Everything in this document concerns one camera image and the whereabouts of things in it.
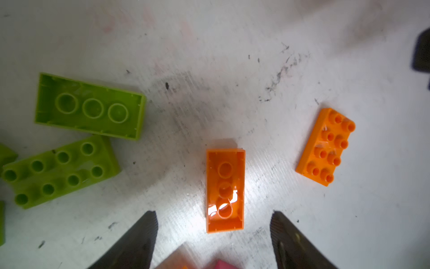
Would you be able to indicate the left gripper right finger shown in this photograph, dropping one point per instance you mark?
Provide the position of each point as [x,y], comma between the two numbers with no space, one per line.
[292,249]

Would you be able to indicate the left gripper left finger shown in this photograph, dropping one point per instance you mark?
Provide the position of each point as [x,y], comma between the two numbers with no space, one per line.
[135,248]

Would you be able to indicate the orange brick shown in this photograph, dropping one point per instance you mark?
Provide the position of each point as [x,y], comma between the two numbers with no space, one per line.
[322,153]
[225,190]

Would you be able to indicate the pink small square brick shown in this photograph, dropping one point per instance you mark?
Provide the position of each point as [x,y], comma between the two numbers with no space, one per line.
[220,264]

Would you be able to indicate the green brick lower centre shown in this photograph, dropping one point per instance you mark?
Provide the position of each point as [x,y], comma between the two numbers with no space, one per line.
[61,171]

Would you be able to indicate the green brick lower left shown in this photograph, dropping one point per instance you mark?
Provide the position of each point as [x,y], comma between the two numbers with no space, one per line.
[2,223]

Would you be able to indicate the green brick tilted centre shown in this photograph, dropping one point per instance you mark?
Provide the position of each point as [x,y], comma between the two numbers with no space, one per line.
[7,155]

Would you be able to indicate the green brick upside down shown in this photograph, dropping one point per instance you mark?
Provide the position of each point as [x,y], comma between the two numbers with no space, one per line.
[81,106]

